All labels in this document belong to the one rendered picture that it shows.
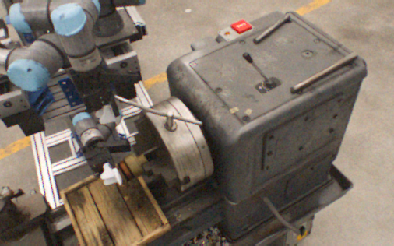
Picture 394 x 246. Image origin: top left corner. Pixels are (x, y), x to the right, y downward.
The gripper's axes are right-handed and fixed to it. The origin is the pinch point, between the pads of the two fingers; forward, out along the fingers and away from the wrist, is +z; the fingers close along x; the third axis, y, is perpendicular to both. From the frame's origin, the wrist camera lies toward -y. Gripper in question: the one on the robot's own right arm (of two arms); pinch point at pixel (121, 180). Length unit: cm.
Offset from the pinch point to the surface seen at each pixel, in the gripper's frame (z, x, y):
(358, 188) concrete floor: 11, -108, -130
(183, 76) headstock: -15.6, 16.8, -34.7
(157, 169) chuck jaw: 4.3, 2.1, -12.0
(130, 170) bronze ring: -0.3, 2.1, -4.0
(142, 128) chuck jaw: -7.1, 10.9, -13.7
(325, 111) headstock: 17, 5, -72
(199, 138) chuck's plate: 7.8, 11.4, -27.1
